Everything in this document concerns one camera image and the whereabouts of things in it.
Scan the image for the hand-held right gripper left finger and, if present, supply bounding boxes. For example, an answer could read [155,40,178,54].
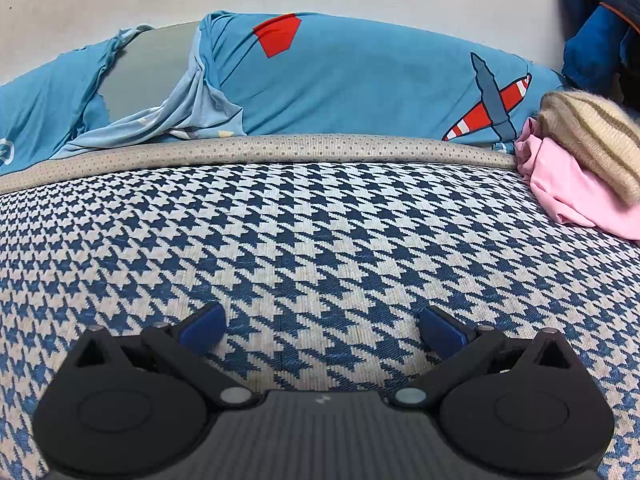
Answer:
[74,302,261,408]

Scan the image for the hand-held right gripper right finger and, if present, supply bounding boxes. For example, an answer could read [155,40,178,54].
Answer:
[388,304,576,408]

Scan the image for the pink garment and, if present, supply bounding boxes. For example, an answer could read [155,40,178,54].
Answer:
[515,117,640,241]

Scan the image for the light blue cloth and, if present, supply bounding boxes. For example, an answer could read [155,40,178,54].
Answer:
[50,25,248,161]

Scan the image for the beige striped knit garment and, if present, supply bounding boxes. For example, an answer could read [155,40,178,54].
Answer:
[537,91,640,206]

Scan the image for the blue pillow with red patch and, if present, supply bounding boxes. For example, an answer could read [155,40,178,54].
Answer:
[187,10,568,153]

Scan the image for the grey cushion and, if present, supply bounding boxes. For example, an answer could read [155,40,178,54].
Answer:
[97,22,201,123]

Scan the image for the dark blue jacket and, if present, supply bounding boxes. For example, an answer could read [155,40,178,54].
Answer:
[559,0,640,106]

